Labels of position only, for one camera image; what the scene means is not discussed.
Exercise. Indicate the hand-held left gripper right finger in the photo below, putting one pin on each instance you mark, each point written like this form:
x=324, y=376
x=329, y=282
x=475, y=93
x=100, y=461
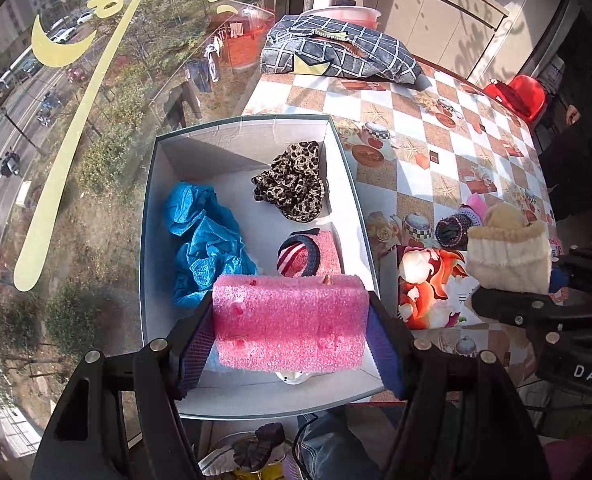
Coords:
x=386, y=350

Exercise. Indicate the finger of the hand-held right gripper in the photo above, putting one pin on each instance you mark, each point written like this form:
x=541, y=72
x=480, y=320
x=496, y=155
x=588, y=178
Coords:
x=526, y=310
x=586, y=265

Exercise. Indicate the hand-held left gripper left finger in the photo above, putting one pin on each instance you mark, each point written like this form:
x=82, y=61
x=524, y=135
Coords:
x=196, y=350

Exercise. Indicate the beige knitted cloth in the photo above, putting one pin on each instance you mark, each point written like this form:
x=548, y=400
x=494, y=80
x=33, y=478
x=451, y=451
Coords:
x=508, y=255

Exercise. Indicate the pink foam sponge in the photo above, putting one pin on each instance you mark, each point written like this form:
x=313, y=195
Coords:
x=476, y=205
x=291, y=325

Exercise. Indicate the blue cloth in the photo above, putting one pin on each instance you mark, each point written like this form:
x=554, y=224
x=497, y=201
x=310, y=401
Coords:
x=206, y=245

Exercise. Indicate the red striped pink sock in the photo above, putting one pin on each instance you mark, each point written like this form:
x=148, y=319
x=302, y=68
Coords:
x=311, y=255

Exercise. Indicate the leopard print cloth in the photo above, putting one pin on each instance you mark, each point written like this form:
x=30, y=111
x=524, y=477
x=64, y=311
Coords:
x=293, y=182

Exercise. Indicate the white cardboard storage box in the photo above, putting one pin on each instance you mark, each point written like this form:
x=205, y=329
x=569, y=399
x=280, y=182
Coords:
x=236, y=160

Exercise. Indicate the white polka dot cloth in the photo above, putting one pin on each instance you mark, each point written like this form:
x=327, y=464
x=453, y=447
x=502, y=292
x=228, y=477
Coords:
x=292, y=377

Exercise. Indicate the purple striped knitted cloth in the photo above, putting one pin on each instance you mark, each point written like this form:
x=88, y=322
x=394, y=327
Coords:
x=453, y=230

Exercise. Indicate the person's jeans leg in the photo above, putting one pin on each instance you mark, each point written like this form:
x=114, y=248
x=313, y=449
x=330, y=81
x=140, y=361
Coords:
x=336, y=450

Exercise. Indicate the checkered printed tablecloth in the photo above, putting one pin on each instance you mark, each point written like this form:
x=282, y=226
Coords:
x=426, y=170

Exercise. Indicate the red plastic chair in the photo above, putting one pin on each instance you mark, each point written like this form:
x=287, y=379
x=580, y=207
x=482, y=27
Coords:
x=518, y=95

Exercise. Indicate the yellow stripe window sticker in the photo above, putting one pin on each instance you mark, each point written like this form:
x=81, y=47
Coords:
x=71, y=160

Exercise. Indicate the beige cabinet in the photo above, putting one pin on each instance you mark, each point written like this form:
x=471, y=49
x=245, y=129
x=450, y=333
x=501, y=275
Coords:
x=426, y=15

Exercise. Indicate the grey checked pillow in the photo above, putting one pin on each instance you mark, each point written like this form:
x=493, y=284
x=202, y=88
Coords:
x=341, y=50

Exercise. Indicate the yellow crescent window sticker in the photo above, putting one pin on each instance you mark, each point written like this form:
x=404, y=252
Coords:
x=58, y=55

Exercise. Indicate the pink plastic basin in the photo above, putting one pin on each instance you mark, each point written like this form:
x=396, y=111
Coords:
x=341, y=12

